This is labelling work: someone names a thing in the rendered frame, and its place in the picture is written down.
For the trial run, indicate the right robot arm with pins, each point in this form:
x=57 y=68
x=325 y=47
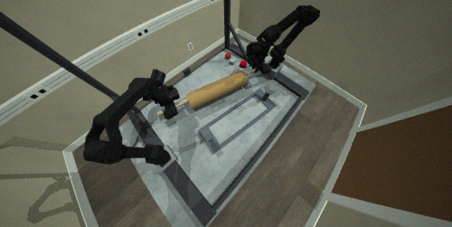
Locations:
x=113 y=151

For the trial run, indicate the tan cardboard roll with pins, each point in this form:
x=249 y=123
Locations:
x=217 y=89

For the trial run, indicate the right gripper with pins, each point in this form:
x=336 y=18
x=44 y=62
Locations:
x=170 y=109

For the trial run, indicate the tan cylindrical bar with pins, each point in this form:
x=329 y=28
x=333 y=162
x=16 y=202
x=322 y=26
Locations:
x=179 y=104

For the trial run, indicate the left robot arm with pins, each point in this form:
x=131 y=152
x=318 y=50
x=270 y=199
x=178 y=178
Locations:
x=272 y=33

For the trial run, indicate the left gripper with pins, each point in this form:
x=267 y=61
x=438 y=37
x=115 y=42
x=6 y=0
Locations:
x=264 y=68

